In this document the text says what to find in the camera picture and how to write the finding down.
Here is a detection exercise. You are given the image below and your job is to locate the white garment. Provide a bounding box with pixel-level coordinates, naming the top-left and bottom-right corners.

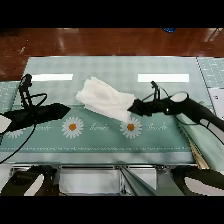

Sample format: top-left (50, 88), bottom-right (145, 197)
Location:
top-left (74, 76), bottom-right (136, 124)

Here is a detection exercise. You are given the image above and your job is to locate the silver frame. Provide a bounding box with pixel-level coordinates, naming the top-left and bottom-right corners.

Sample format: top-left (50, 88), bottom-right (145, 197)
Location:
top-left (0, 162), bottom-right (224, 197)

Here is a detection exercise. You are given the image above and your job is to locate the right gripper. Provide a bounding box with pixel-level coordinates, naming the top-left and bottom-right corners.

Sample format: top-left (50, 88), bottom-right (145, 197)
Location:
top-left (127, 97), bottom-right (163, 117)

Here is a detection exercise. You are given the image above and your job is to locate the tan garment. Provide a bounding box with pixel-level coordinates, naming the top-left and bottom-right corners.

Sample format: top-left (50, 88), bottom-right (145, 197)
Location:
top-left (187, 138), bottom-right (210, 170)

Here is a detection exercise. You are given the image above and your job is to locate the pale green garment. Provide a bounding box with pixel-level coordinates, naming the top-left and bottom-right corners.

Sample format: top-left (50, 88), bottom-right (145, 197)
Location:
top-left (175, 112), bottom-right (224, 175)

